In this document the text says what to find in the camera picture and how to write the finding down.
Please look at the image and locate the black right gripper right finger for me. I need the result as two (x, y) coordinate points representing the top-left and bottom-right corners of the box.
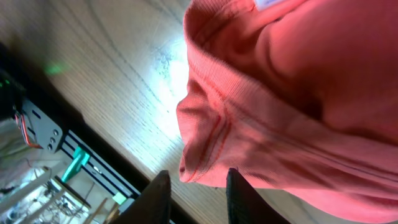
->
(226, 168), (290, 224)

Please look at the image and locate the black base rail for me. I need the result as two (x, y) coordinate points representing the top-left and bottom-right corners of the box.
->
(1, 45), (194, 223)

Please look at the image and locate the red graphic t-shirt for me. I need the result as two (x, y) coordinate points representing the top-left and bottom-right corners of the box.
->
(177, 0), (397, 223)

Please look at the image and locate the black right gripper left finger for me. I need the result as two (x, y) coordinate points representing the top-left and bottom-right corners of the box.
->
(111, 170), (171, 224)

